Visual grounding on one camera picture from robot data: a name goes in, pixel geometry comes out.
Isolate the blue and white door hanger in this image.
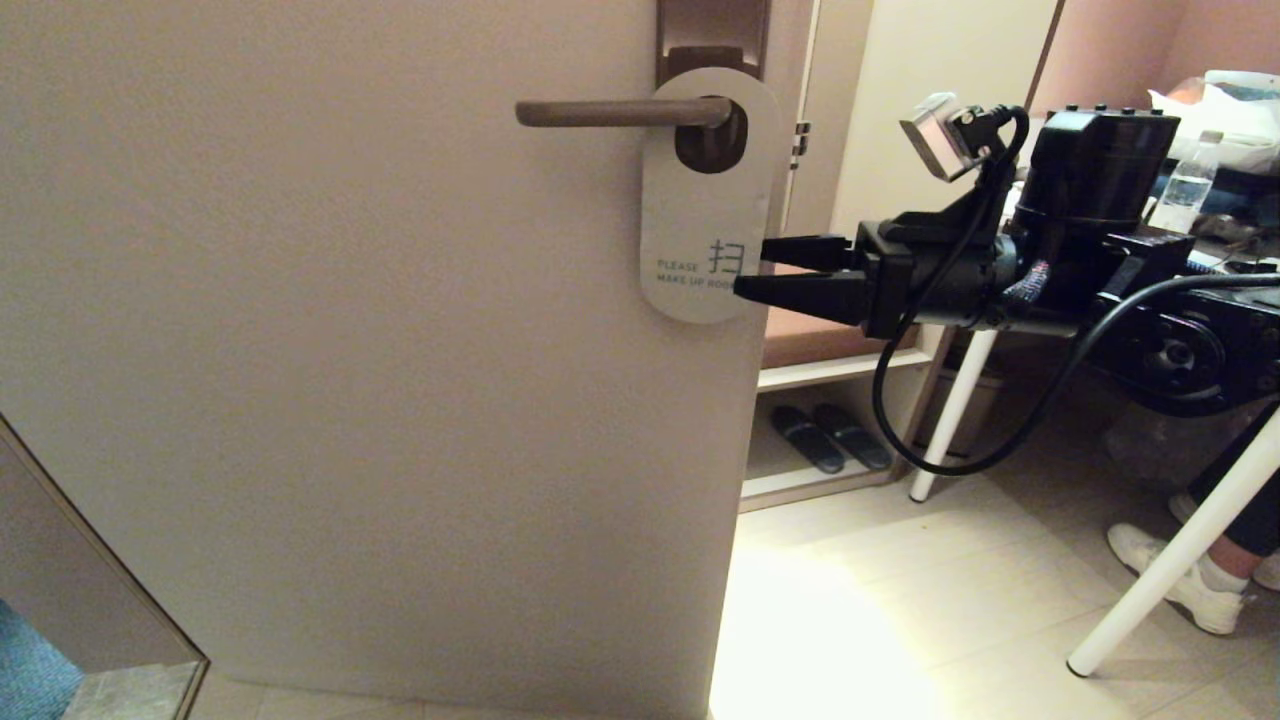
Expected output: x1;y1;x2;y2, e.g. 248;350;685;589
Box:
640;67;783;325

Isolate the clear plastic water bottle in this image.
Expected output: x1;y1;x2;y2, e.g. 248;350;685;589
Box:
1148;130;1224;236

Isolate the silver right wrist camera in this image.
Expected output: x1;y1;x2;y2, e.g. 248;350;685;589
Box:
900;92;991;181

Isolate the white bench shelf cabinet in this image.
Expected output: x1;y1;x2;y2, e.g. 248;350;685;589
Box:
740;0;1063;513

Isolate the black slipper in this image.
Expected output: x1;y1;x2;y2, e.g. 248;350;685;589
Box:
770;404;846;475
812;402;893;473

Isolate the white plastic bag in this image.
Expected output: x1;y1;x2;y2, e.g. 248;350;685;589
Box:
1146;70;1280;177

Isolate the black braided cable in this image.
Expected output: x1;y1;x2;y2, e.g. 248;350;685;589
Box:
1000;260;1051;313

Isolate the white table with round legs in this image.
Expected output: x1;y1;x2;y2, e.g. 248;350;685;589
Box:
907;240;1280;679

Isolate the grey mottled bag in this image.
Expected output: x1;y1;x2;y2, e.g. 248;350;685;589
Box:
1100;400;1231;491

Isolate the brown door lock plate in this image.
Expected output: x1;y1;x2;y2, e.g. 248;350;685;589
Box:
655;0;773;176

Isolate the white and tan sneaker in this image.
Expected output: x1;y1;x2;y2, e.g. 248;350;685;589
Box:
1107;523;1248;637

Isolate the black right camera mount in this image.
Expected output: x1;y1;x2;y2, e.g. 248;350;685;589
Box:
950;105;1031;216

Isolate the black right camera cable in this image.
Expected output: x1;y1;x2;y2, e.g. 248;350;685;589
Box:
872;105;1280;477

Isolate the dark blue long tray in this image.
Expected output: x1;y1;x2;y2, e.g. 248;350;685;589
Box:
1215;165;1280;198

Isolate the person lower leg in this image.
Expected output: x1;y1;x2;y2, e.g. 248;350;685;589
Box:
1190;400;1280;593

